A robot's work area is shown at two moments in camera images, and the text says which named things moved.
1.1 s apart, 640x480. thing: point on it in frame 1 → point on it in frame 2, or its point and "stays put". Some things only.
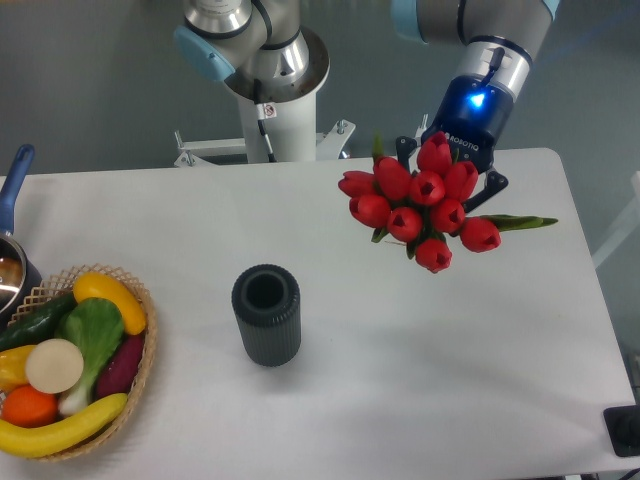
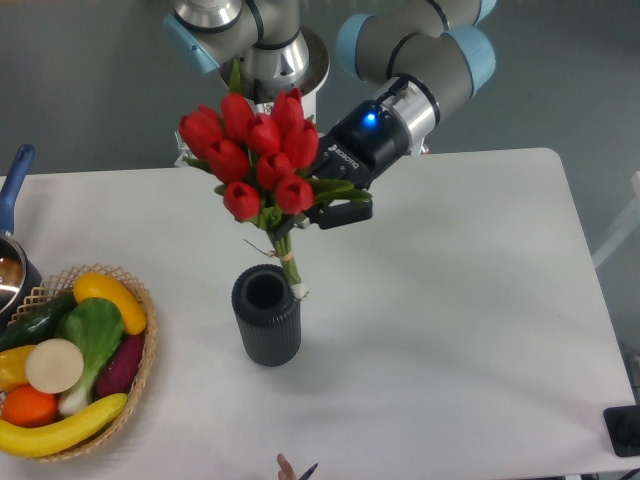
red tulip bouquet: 426,207 → 265,163
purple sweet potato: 120,365 stays put
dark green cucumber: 38,326 stays put
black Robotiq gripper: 474,113 → 362,146
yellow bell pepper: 13,367 stays put
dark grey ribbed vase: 267,304 stays put
